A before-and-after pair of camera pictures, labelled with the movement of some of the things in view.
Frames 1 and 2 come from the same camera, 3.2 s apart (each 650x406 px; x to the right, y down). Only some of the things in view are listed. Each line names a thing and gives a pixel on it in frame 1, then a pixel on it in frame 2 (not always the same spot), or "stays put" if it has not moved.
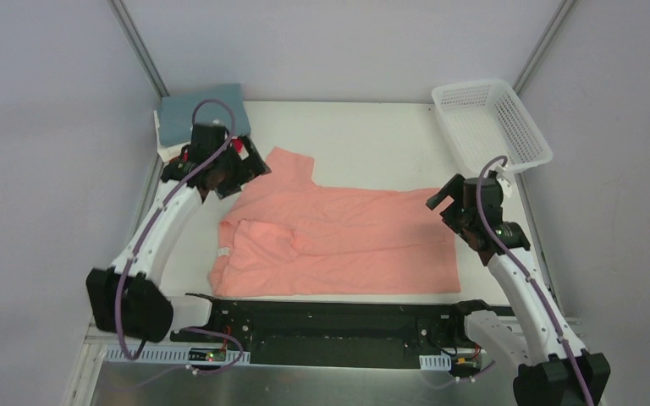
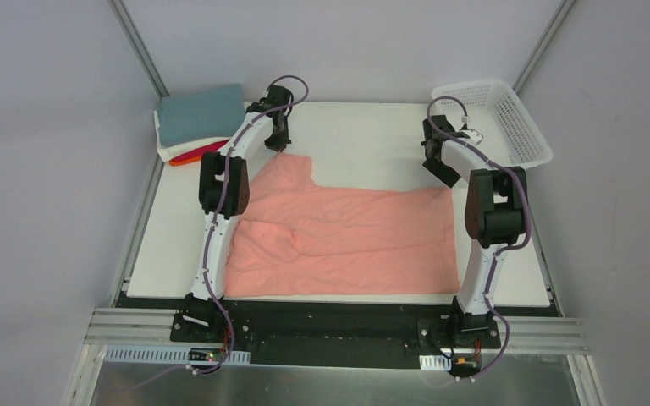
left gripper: [240, 170] to [278, 134]
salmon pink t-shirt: [284, 234] stays put
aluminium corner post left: [139, 47] stays put
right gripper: [448, 198] to [438, 165]
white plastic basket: [486, 120] stays put
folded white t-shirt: [169, 152] stays put
